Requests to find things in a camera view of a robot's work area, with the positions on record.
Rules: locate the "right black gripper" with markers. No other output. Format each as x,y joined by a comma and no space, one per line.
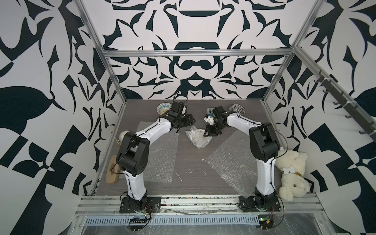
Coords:
209,131

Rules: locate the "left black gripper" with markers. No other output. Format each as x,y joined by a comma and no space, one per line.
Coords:
189,121

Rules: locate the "bubble wrap sheet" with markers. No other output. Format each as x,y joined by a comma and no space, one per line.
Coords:
235,164
162,151
196,136

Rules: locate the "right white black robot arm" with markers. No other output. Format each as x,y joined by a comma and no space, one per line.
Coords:
264,143

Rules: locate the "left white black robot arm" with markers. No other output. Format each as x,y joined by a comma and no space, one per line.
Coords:
133,154

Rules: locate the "yellow centre patterned bowl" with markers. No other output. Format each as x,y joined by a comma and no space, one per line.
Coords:
163,107

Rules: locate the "black white speckled bowl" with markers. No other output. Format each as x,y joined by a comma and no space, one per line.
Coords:
238,109

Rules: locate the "white teddy bear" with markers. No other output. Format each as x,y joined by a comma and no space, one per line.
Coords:
292,165

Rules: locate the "wooden oval brush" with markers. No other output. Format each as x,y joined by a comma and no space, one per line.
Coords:
112,173

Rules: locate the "right electronics board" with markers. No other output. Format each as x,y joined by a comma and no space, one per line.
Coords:
265,222

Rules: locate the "electronics board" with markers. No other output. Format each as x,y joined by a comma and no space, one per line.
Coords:
265,222
136,224

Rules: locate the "left electronics board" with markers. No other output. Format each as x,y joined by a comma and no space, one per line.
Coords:
136,224

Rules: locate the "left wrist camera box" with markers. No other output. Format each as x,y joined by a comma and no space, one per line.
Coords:
176,109

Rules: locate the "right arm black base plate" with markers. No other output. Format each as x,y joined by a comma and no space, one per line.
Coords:
259,203

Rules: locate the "aluminium frame rail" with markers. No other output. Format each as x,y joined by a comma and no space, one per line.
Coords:
223,52

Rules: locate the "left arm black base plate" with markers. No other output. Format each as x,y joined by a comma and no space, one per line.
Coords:
147,204

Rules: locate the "white slotted cable duct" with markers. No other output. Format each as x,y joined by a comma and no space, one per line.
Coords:
164,220

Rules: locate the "grey wall hook rail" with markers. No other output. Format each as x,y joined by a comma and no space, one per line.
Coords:
352,107

